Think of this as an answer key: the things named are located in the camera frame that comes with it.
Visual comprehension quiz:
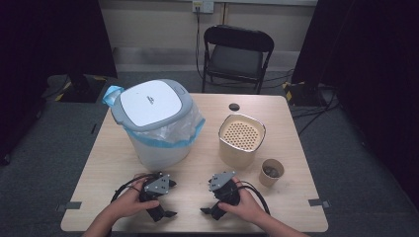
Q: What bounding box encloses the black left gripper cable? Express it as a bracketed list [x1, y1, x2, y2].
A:
[110, 172, 160, 203]

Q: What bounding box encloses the grey tape strip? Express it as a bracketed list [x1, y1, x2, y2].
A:
[54, 200, 83, 213]
[307, 197, 332, 209]

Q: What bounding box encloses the black folding chair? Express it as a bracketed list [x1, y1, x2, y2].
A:
[201, 24, 276, 95]

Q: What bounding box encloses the beige metal canister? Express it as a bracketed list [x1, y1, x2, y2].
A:
[217, 113, 267, 171]

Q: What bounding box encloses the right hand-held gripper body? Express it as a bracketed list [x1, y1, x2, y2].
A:
[208, 170, 241, 207]

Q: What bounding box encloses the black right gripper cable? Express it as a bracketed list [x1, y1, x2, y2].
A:
[236, 180, 272, 216]

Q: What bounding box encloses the person's right hand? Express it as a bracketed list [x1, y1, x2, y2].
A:
[217, 177, 267, 225]

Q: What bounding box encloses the white trash can grey rim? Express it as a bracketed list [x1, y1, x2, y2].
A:
[111, 78, 199, 172]

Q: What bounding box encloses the clear blue-edged trash bag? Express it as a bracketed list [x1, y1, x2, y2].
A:
[102, 84, 206, 149]

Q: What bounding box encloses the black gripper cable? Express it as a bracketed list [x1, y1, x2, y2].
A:
[236, 180, 272, 216]
[110, 172, 160, 203]

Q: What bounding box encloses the person's left hand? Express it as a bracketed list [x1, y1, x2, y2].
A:
[110, 174, 161, 220]

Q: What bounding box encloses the black wall socket cable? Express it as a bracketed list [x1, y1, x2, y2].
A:
[195, 7, 205, 81]

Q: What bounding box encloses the dark curtain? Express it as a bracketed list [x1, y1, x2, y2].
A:
[0, 0, 119, 166]
[291, 0, 419, 211]

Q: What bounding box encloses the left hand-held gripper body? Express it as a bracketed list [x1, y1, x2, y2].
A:
[139, 171, 171, 208]

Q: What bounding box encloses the black stand base yellow tape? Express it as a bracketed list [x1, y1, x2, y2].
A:
[282, 80, 332, 108]
[53, 74, 109, 104]

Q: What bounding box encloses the beige perforated strainer insert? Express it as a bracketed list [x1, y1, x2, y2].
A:
[220, 115, 265, 152]

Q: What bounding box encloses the brown paper cup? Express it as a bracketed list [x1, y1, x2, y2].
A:
[258, 158, 286, 189]

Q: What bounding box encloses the white wall socket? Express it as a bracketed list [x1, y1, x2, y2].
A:
[192, 0, 215, 15]

